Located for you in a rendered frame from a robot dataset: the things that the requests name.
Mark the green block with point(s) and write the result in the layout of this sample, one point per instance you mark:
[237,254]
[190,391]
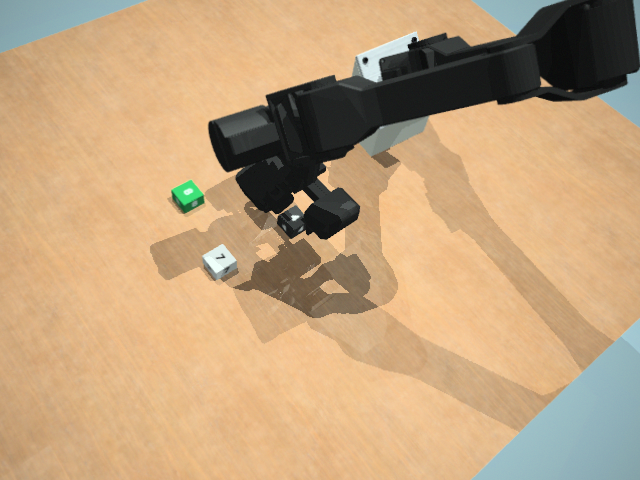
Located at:
[188,196]

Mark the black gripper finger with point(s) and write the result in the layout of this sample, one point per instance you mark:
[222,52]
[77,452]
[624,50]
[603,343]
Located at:
[308,229]

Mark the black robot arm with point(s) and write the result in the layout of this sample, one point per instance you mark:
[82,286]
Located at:
[586,46]

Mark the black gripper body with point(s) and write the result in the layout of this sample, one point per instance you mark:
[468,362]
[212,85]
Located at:
[331,211]

